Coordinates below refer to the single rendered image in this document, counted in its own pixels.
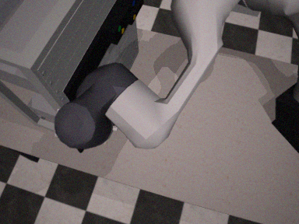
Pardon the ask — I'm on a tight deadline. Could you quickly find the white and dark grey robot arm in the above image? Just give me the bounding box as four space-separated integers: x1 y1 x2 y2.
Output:
54 0 299 149

